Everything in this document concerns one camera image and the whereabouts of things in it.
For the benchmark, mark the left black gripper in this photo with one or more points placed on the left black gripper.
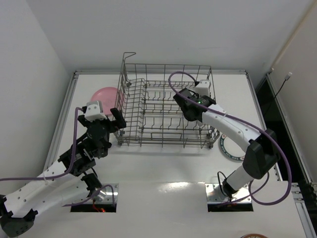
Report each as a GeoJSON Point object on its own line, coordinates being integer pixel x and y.
{"type": "Point", "coordinates": [99, 122]}

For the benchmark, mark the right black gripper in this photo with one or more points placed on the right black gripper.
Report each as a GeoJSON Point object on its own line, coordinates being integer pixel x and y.
{"type": "Point", "coordinates": [182, 102]}

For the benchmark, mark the pink plate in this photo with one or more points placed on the pink plate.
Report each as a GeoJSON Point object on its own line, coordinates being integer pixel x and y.
{"type": "Point", "coordinates": [107, 97]}

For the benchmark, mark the white plate blue patterned rim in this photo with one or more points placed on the white plate blue patterned rim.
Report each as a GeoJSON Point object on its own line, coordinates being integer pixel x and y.
{"type": "Point", "coordinates": [230, 149]}

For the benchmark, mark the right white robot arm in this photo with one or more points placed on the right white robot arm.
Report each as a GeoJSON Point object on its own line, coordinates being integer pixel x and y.
{"type": "Point", "coordinates": [260, 156]}

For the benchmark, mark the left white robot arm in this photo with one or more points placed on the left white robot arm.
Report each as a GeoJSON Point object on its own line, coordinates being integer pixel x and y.
{"type": "Point", "coordinates": [66, 182]}

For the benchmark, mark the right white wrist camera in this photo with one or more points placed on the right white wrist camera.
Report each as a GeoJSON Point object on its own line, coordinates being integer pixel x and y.
{"type": "Point", "coordinates": [203, 87]}

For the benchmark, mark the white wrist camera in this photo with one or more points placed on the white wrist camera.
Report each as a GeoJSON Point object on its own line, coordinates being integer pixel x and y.
{"type": "Point", "coordinates": [94, 111]}
{"type": "Point", "coordinates": [203, 87]}

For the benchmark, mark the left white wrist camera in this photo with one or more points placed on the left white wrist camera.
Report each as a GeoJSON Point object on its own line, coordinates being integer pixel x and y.
{"type": "Point", "coordinates": [94, 111]}

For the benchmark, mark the grey wire dish rack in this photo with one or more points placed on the grey wire dish rack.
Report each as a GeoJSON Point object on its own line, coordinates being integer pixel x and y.
{"type": "Point", "coordinates": [152, 116]}

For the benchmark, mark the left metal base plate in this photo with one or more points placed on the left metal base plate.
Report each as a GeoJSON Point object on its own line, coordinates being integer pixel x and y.
{"type": "Point", "coordinates": [106, 195]}

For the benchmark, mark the metal base plate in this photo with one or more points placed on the metal base plate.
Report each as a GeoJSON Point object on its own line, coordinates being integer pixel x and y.
{"type": "Point", "coordinates": [106, 195]}
{"type": "Point", "coordinates": [215, 196]}

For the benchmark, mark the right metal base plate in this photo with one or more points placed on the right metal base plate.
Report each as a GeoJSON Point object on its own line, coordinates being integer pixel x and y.
{"type": "Point", "coordinates": [215, 196]}

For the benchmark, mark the aluminium frame rail right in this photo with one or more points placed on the aluminium frame rail right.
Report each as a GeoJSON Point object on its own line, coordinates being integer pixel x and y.
{"type": "Point", "coordinates": [304, 191]}

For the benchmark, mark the orange ring object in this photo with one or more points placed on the orange ring object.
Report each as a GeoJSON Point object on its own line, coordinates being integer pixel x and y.
{"type": "Point", "coordinates": [254, 235]}

